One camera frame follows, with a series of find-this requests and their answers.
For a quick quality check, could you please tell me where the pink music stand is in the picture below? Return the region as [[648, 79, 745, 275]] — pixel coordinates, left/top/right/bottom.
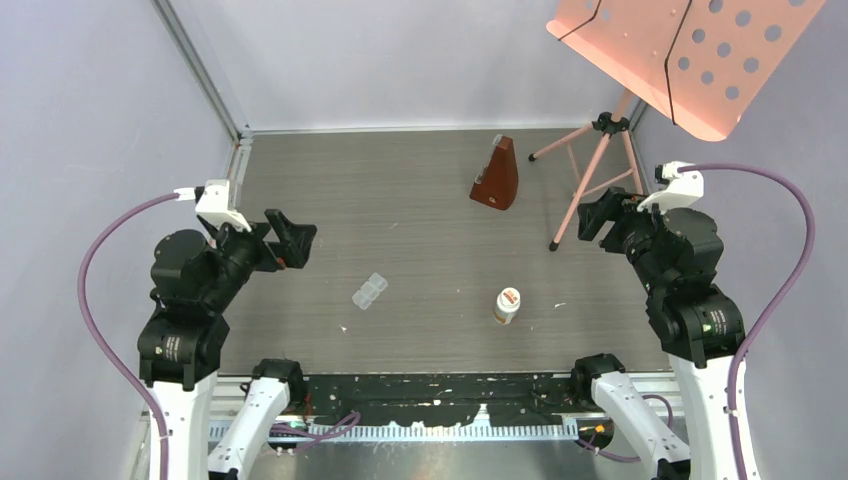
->
[[528, 0, 824, 251]]

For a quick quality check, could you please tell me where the brown wooden metronome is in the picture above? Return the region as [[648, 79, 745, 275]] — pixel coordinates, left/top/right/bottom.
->
[[469, 134, 519, 211]]

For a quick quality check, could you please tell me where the clear weekly pill organizer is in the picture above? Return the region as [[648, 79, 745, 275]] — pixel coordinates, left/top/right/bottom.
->
[[351, 273, 388, 310]]

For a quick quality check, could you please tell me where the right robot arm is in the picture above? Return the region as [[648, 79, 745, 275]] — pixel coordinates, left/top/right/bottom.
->
[[570, 187, 760, 479]]

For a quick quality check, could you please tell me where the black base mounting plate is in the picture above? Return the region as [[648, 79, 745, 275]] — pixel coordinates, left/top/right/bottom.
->
[[285, 373, 604, 427]]

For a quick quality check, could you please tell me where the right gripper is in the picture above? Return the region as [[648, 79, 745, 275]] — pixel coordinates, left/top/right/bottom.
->
[[575, 182, 677, 290]]

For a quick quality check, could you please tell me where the white vitamin pill bottle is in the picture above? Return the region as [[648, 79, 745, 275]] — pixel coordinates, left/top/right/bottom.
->
[[493, 287, 521, 325]]

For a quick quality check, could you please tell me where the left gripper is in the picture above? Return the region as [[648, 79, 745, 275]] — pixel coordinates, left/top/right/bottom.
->
[[204, 205, 316, 307]]

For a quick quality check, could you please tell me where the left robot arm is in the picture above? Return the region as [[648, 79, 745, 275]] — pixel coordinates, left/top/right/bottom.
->
[[137, 209, 318, 479]]

